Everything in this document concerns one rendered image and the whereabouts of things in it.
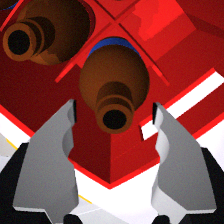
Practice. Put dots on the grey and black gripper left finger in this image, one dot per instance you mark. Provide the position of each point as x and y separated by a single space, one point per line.
38 184

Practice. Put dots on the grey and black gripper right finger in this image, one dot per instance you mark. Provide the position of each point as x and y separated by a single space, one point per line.
189 184

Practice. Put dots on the dark red plastic crate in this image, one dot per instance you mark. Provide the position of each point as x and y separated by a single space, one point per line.
185 38

